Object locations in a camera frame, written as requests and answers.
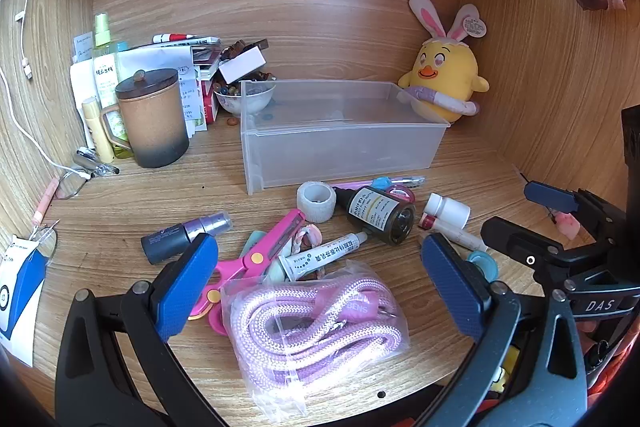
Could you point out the pile of white papers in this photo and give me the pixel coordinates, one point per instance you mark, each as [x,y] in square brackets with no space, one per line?
[160,57]

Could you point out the metal nail clipper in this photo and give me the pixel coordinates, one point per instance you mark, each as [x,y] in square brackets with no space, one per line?
[87,159]

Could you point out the white glue tube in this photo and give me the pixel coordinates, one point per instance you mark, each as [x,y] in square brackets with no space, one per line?
[315,257]

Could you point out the cream cylindrical tube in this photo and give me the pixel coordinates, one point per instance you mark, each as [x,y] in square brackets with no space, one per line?
[95,127]

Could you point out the dark blue spray bottle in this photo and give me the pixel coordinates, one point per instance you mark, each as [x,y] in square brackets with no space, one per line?
[170,242]

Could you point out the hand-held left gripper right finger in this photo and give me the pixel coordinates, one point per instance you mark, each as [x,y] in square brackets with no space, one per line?
[450,287]

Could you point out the stack of booklets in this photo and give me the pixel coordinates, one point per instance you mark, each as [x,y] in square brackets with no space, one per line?
[206,72]

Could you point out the small white bottle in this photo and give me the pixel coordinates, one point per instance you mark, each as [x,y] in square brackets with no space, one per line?
[450,209]

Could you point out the dark brown object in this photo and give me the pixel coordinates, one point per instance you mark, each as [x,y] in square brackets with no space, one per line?
[250,44]

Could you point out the yellow chick plush toy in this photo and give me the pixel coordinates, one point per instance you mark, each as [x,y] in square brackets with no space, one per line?
[445,67]

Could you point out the teal correction tape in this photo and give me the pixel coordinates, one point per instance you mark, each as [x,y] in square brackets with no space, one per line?
[255,243]

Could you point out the white tape roll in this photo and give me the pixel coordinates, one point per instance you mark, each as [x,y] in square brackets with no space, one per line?
[306,207]

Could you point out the small pink eraser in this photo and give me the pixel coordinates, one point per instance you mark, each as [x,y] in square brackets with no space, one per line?
[567,227]

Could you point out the pink slim pen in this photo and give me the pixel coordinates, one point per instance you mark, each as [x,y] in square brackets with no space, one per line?
[45,202]

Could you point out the person's right hand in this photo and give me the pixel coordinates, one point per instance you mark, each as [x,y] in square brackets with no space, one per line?
[590,328]

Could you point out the blue white card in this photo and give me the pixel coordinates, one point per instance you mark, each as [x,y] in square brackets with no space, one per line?
[20,292]

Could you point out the yellow object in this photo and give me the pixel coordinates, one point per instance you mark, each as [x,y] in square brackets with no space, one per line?
[506,367]

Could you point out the clear plastic bin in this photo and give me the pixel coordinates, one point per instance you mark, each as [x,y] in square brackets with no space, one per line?
[340,147]

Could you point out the white cardboard box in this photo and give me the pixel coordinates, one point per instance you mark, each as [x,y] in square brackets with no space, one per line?
[240,66]

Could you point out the pink scissors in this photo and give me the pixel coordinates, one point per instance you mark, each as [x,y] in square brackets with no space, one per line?
[260,254]

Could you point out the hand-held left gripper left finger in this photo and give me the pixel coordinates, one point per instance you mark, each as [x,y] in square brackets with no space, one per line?
[186,287]

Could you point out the pink white lip balm stick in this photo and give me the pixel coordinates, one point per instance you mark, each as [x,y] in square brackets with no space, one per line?
[457,234]

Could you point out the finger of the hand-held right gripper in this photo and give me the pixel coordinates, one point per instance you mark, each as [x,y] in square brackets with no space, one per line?
[515,239]
[550,198]

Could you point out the green spray bottle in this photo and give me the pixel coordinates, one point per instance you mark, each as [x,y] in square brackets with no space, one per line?
[105,72]

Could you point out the red white marker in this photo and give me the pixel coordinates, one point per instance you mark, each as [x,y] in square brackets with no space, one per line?
[175,38]

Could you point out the brown ceramic mug with lid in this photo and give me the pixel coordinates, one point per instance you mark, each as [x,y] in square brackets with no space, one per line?
[155,127]

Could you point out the teal tape roll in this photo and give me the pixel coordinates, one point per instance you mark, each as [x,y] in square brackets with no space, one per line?
[482,264]

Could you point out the white bowl of beads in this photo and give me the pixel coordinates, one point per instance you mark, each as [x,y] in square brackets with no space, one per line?
[235,104]

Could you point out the dark glass bottle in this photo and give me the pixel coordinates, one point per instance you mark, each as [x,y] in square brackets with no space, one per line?
[380,217]

